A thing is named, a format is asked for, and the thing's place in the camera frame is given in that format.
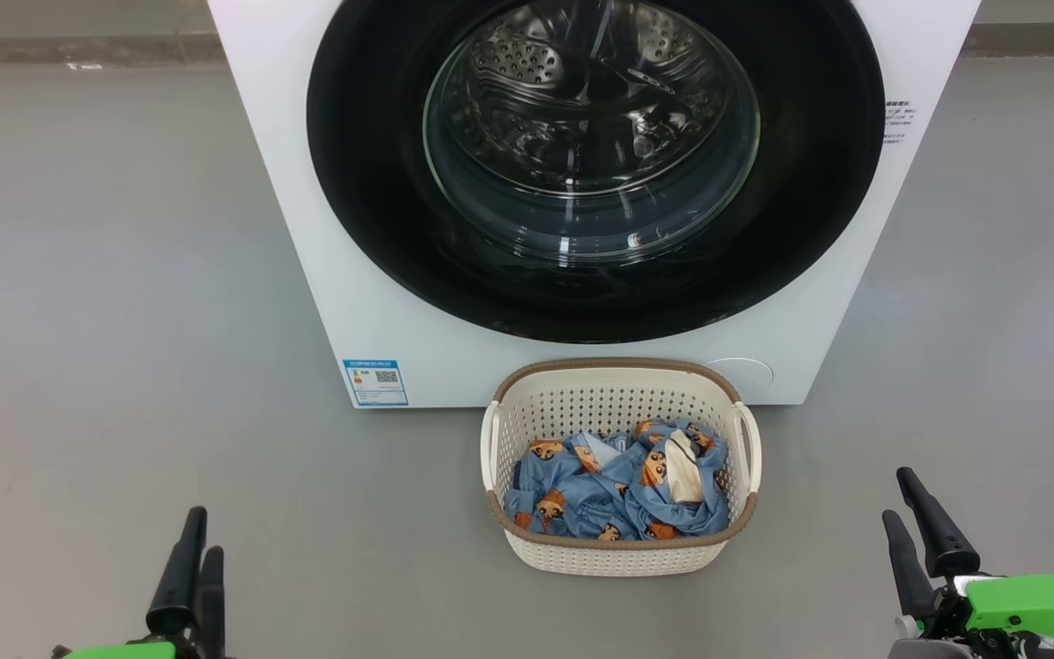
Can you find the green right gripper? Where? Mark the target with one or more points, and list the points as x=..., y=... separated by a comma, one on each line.
x=1030, y=609

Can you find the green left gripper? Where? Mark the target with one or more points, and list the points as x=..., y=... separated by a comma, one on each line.
x=115, y=652

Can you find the black round glass washer door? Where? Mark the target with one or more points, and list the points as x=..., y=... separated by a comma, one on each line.
x=371, y=183

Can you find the white front-load washing machine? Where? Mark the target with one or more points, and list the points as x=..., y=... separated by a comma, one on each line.
x=271, y=183

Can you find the perforated steel washer drum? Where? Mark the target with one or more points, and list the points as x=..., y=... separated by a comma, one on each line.
x=582, y=110

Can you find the round white filter cover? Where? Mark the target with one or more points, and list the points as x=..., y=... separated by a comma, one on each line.
x=747, y=373

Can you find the blue energy label sticker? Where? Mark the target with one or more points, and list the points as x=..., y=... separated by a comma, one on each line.
x=375, y=383

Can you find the cream perforated laundry basket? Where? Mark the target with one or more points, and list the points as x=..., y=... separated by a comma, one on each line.
x=618, y=558

